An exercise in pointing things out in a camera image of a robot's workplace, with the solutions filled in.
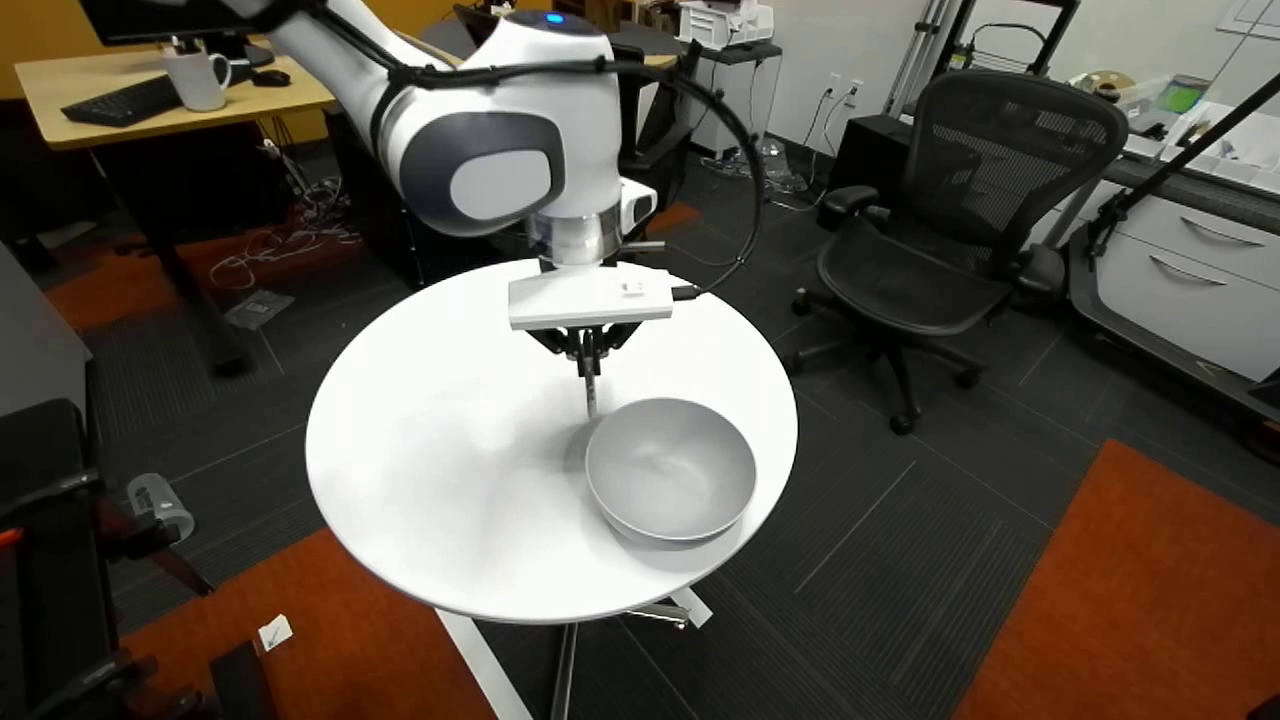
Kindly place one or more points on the green box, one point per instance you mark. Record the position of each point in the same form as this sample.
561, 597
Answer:
1183, 92

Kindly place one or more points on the small white paper scrap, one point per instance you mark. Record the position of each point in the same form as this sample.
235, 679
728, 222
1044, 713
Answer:
274, 633

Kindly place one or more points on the black tripod stand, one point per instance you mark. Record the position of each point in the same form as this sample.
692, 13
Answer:
952, 39

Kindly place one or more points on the black mesh office chair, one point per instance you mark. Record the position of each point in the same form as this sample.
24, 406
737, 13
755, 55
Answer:
906, 280

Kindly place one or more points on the white mug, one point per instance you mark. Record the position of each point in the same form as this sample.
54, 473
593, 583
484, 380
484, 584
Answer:
197, 83

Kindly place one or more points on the black keyboard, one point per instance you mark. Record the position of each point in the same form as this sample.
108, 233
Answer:
125, 101

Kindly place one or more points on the white table base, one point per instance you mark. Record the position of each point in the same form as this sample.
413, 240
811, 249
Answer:
483, 665

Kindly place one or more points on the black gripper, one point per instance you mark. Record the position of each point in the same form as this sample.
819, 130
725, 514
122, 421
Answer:
590, 339

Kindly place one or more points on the black support post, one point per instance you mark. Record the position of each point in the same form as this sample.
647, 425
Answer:
244, 685

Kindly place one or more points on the black computer monitor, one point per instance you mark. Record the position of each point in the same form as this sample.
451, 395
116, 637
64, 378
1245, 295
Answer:
147, 19

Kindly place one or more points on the grey round bowl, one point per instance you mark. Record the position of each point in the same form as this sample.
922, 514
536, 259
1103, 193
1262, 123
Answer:
664, 466

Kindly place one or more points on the black box by wall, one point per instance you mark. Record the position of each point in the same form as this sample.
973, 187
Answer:
872, 147

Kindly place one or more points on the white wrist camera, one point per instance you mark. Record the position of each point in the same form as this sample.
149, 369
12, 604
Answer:
585, 302

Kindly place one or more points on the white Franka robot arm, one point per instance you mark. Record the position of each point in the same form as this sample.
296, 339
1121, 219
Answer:
483, 92

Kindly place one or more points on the light wooden desk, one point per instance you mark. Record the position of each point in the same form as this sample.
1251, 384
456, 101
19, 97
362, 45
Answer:
274, 106

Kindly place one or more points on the white drawer cabinet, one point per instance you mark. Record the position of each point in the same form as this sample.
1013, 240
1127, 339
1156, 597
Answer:
1203, 286

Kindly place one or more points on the clear plastic cup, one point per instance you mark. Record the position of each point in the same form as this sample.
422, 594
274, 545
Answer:
162, 507

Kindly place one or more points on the black computer mouse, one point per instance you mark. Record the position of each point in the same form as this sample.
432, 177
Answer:
269, 76

